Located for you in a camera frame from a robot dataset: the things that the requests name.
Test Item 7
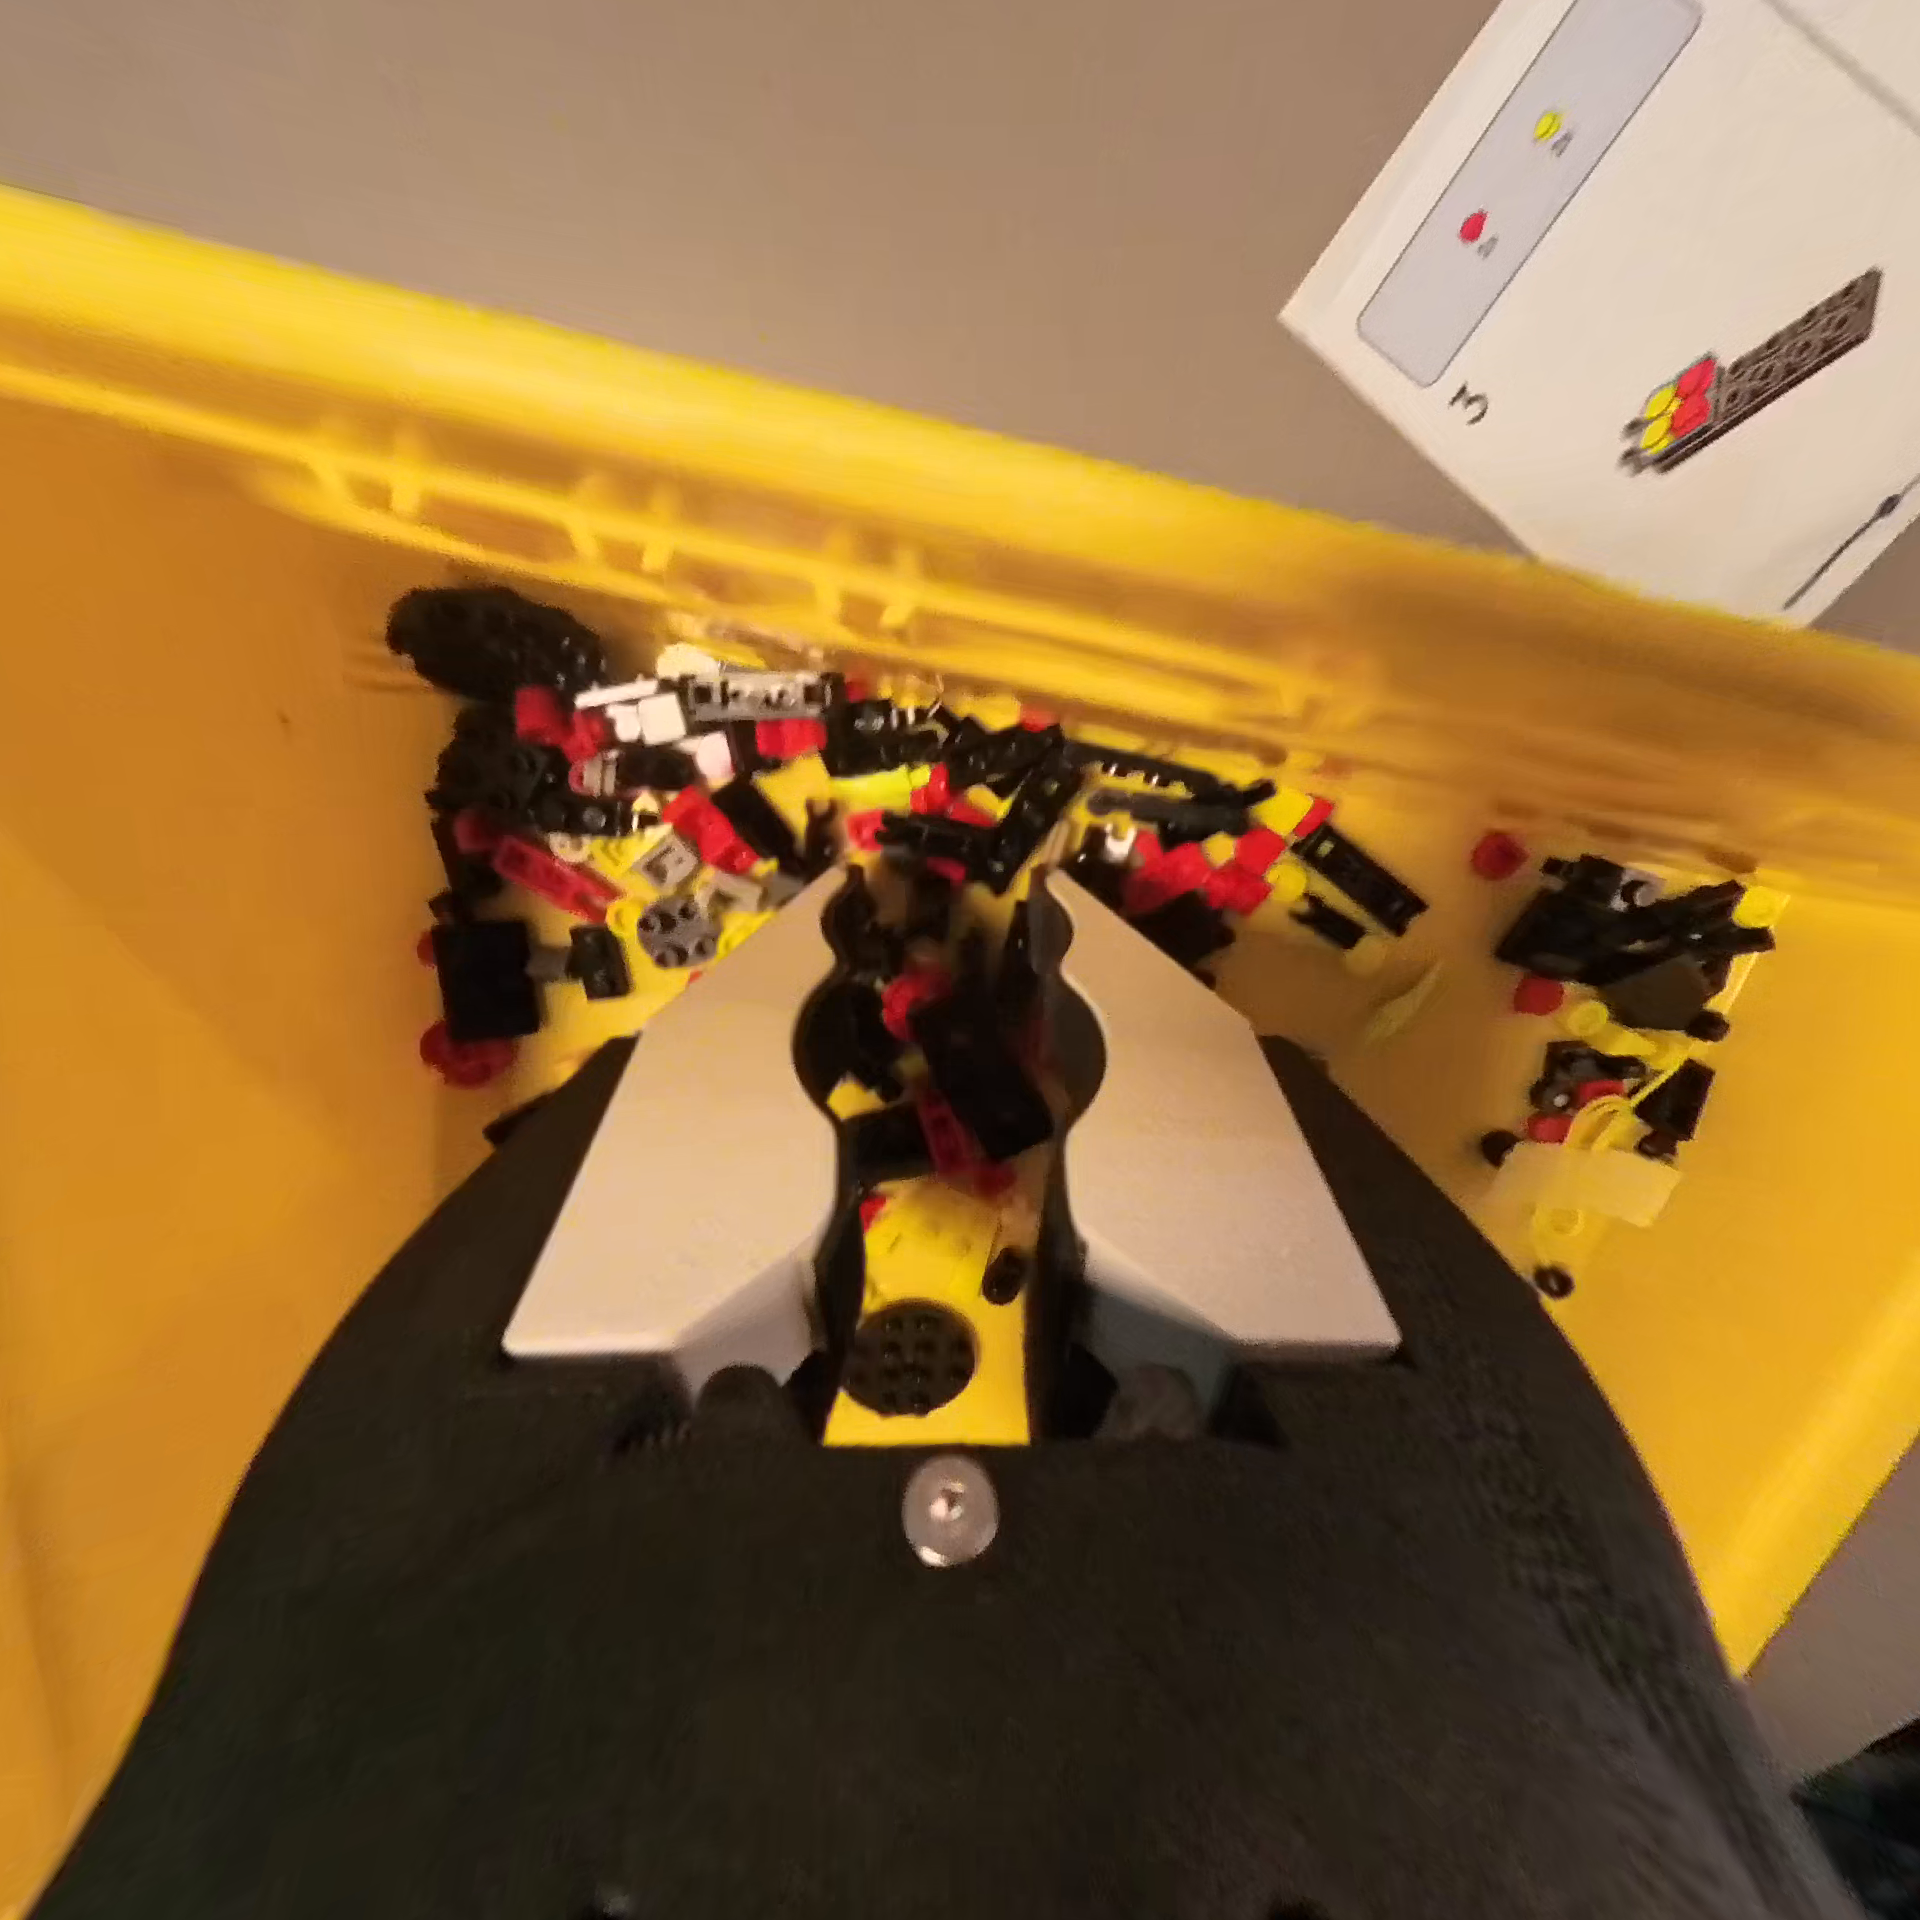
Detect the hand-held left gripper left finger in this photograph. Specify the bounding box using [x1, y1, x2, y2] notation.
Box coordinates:
[503, 878, 849, 1414]

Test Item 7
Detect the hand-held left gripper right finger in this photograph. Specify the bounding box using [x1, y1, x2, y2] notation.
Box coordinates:
[1036, 866, 1403, 1416]

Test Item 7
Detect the pile of lego pieces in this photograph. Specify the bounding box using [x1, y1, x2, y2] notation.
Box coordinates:
[382, 585, 1794, 1419]

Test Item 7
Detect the yellow plastic bin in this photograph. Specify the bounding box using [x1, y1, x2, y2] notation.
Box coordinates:
[0, 188, 1920, 1920]

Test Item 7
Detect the light blue instruction booklet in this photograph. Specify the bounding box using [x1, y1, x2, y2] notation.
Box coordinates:
[1278, 0, 1920, 628]

